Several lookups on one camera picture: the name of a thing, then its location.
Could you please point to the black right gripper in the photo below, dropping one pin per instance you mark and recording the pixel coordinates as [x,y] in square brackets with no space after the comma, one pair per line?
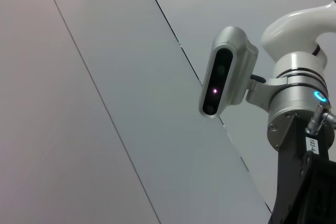
[302,187]

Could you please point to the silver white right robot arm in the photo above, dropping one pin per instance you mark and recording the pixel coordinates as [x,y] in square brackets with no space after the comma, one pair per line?
[296,98]

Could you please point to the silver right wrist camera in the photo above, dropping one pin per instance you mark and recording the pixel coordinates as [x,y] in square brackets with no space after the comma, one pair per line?
[225,77]

